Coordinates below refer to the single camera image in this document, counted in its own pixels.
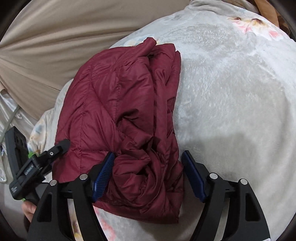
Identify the white floral fleece blanket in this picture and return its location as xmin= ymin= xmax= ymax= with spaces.
xmin=0 ymin=0 xmax=296 ymax=241

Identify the person's left hand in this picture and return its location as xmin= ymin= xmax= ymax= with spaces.
xmin=22 ymin=200 xmax=37 ymax=222

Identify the maroon quilted puffer jacket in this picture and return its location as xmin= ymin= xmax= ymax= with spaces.
xmin=52 ymin=38 xmax=184 ymax=224

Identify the orange-brown hanging garment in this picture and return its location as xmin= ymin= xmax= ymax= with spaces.
xmin=254 ymin=0 xmax=290 ymax=35

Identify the beige draped curtain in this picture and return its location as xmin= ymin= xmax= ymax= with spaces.
xmin=1 ymin=1 xmax=189 ymax=118

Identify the green cloth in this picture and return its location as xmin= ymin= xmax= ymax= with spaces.
xmin=28 ymin=152 xmax=36 ymax=158

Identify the silver satin fabric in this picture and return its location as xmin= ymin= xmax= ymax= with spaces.
xmin=1 ymin=89 xmax=37 ymax=183

